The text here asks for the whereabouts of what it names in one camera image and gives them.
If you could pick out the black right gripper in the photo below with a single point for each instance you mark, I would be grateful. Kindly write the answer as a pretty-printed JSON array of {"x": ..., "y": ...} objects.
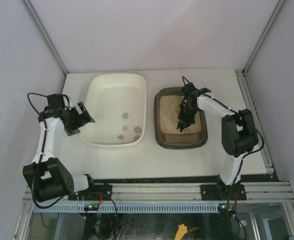
[{"x": 186, "y": 111}]

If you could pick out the dark translucent litter box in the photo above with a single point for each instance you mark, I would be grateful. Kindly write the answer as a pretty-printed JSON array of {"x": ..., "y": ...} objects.
[{"x": 165, "y": 118}]

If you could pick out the aluminium front frame rail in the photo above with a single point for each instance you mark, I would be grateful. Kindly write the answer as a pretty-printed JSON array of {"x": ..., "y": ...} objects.
[{"x": 251, "y": 192}]

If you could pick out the black slotted litter scoop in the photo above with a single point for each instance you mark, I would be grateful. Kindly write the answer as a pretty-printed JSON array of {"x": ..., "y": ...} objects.
[{"x": 181, "y": 114}]

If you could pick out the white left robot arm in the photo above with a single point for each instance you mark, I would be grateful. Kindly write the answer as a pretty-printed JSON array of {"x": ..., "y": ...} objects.
[{"x": 46, "y": 176}]

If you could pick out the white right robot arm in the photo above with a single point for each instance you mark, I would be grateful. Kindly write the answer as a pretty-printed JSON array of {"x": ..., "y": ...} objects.
[{"x": 239, "y": 134}]

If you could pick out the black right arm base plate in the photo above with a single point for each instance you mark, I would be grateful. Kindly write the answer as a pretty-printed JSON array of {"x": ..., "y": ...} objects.
[{"x": 217, "y": 192}]

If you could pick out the yellow paw shaped object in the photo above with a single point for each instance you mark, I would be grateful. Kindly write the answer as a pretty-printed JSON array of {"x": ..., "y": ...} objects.
[{"x": 182, "y": 230}]

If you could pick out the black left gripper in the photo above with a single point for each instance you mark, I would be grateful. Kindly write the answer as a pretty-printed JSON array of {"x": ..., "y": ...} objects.
[{"x": 77, "y": 121}]

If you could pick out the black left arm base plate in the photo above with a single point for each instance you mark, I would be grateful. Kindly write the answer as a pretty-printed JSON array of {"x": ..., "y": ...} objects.
[{"x": 93, "y": 193}]

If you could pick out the white plastic bin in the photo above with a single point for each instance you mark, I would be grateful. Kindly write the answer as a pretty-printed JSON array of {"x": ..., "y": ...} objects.
[{"x": 109, "y": 96}]

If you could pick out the grey slotted cable duct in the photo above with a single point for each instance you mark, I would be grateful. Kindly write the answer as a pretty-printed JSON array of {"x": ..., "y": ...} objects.
[{"x": 132, "y": 208}]

